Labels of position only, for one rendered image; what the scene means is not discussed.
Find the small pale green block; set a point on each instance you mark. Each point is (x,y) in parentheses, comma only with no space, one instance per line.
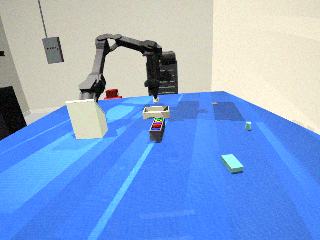
(248,126)

